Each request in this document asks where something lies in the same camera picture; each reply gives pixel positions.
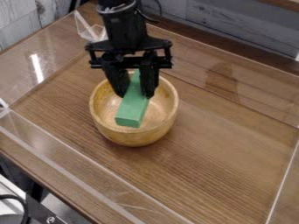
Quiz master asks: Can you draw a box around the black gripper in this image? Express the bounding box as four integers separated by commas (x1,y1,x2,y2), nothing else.
85,8,173,98

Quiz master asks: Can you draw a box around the green rectangular block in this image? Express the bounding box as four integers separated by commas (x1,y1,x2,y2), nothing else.
114,70,149,128

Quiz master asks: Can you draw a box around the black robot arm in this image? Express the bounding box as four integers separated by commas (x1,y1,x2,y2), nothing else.
85,0,173,98

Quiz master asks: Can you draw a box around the brown wooden bowl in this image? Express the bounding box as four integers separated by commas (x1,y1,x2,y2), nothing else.
88,77,178,147

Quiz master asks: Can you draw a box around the clear acrylic corner bracket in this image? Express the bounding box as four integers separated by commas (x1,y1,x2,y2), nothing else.
73,10,108,43

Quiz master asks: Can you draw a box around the black cable bottom left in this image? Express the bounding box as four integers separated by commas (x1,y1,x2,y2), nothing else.
0,194,30,224

